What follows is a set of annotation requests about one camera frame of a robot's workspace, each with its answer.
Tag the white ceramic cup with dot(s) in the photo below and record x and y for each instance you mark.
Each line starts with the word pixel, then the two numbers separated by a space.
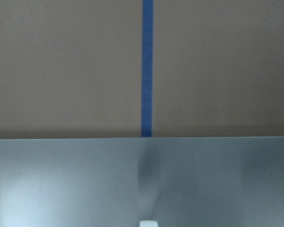
pixel 148 223

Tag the silver closed laptop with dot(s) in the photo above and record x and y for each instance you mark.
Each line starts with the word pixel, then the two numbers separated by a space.
pixel 178 182

